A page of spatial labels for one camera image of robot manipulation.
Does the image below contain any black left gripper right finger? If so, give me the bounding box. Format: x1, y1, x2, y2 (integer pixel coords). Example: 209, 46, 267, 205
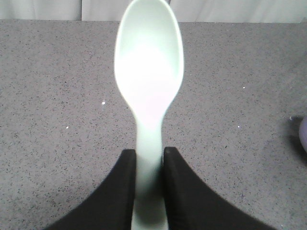
163, 147, 272, 230

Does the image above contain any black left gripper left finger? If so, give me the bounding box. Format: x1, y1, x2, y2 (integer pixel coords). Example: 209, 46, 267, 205
46, 149, 136, 230

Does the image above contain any purple plastic bowl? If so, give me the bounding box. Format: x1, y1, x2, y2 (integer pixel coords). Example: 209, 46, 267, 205
299, 116, 307, 152

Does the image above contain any pale green plastic spoon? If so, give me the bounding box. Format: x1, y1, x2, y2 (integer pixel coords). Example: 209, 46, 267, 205
114, 0, 184, 230

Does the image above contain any white curtain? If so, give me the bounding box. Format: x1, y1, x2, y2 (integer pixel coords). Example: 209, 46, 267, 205
0, 0, 307, 23

